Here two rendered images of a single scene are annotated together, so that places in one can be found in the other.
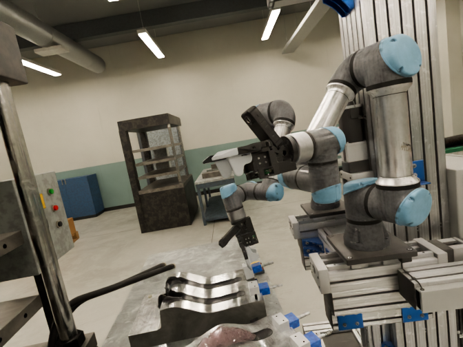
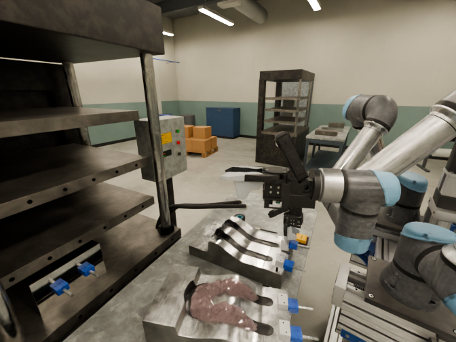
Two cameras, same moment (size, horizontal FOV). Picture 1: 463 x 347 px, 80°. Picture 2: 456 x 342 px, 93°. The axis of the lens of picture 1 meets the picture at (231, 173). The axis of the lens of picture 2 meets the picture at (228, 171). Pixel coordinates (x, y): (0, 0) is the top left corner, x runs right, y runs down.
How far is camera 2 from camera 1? 0.31 m
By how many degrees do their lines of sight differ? 32
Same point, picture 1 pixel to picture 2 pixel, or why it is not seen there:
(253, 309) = (271, 277)
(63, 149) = (224, 85)
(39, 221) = (157, 154)
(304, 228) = not seen: hidden behind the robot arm
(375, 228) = (422, 287)
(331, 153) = (367, 206)
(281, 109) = (379, 108)
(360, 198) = (415, 250)
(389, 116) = not seen: outside the picture
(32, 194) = (156, 136)
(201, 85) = (349, 41)
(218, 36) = not seen: outside the picture
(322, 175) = (347, 224)
